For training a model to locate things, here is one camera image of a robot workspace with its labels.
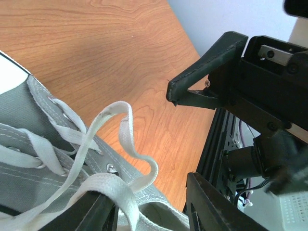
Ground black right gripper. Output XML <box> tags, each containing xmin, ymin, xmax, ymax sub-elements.
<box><xmin>166</xmin><ymin>31</ymin><xmax>308</xmax><ymax>141</ymax></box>

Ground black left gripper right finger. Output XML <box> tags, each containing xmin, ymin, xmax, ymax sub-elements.
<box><xmin>186</xmin><ymin>173</ymin><xmax>266</xmax><ymax>231</ymax></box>

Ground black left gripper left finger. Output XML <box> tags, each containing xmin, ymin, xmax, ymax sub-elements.
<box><xmin>41</xmin><ymin>191</ymin><xmax>118</xmax><ymax>231</ymax></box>

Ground grey canvas sneaker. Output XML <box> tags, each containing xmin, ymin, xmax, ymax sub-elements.
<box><xmin>0</xmin><ymin>52</ymin><xmax>190</xmax><ymax>231</ymax></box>

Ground white shoelace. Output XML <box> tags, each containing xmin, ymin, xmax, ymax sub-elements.
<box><xmin>0</xmin><ymin>97</ymin><xmax>162</xmax><ymax>231</ymax></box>

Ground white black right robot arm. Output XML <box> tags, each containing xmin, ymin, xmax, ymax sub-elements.
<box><xmin>166</xmin><ymin>31</ymin><xmax>308</xmax><ymax>194</ymax></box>

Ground black right table side rail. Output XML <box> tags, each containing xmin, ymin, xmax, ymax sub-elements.
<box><xmin>196</xmin><ymin>108</ymin><xmax>237</xmax><ymax>202</ymax></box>

